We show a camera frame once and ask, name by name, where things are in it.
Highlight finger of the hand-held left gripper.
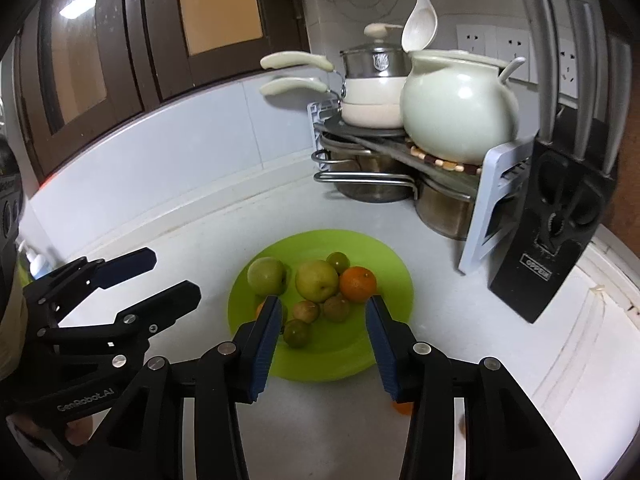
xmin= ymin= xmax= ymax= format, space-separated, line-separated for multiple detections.
xmin=22 ymin=247 xmax=157 ymax=331
xmin=35 ymin=281 xmax=202 ymax=368

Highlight brown cabinet door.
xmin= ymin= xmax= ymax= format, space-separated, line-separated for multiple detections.
xmin=15 ymin=0 xmax=147 ymax=176
xmin=122 ymin=0 xmax=311 ymax=106

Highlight steel pot with wire handle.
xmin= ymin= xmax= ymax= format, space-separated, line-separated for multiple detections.
xmin=312 ymin=137 xmax=420 ymax=204

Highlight black scissors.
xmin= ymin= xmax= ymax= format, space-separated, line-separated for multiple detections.
xmin=537 ymin=157 xmax=601 ymax=256

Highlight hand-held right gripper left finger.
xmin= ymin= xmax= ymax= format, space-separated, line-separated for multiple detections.
xmin=70 ymin=295 xmax=284 ymax=480

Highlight dark labelled bottle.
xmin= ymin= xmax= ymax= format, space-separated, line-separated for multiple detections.
xmin=0 ymin=140 xmax=29 ymax=381

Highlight steel pot with cream handle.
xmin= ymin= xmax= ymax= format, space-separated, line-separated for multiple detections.
xmin=260 ymin=22 xmax=412 ymax=82

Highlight white wall socket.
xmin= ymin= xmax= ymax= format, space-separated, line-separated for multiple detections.
xmin=556 ymin=35 xmax=581 ymax=97
xmin=495 ymin=27 xmax=532 ymax=82
xmin=457 ymin=25 xmax=489 ymax=56

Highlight white spoon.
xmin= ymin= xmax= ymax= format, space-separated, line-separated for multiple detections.
xmin=401 ymin=0 xmax=439 ymax=52

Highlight beaded wooden trivet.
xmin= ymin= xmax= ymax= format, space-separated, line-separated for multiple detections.
xmin=407 ymin=142 xmax=483 ymax=176

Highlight grey-handled knife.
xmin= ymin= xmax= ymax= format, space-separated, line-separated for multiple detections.
xmin=517 ymin=0 xmax=559 ymax=142
xmin=566 ymin=0 xmax=607 ymax=161
xmin=602 ymin=35 xmax=633 ymax=176

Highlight large green apple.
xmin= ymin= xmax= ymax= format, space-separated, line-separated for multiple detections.
xmin=247 ymin=257 xmax=288 ymax=296

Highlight cream ceramic pot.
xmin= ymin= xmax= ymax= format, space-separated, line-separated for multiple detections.
xmin=400 ymin=50 xmax=527 ymax=165

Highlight green plate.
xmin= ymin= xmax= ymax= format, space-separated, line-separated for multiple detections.
xmin=227 ymin=230 xmax=416 ymax=383

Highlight medium orange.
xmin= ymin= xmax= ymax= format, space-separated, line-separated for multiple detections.
xmin=339 ymin=266 xmax=377 ymax=303

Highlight black knife block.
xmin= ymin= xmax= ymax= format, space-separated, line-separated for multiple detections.
xmin=489 ymin=105 xmax=618 ymax=324

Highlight cream saucepan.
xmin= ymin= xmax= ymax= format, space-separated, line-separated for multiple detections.
xmin=260 ymin=76 xmax=405 ymax=128

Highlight white blue bottle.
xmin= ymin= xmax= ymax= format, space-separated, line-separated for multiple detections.
xmin=20 ymin=242 xmax=54 ymax=281

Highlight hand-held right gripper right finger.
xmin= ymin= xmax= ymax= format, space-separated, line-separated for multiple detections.
xmin=365 ymin=295 xmax=581 ymax=480

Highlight small brown-green fruit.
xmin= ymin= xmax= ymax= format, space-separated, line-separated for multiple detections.
xmin=292 ymin=300 xmax=320 ymax=323
xmin=322 ymin=296 xmax=352 ymax=323

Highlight yellow-green apple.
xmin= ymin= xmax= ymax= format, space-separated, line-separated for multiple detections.
xmin=295 ymin=259 xmax=339 ymax=303

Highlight white pot rack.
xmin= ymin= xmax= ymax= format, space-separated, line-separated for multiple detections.
xmin=307 ymin=100 xmax=536 ymax=275

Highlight person's left hand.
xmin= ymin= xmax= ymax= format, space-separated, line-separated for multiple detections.
xmin=65 ymin=416 xmax=96 ymax=447

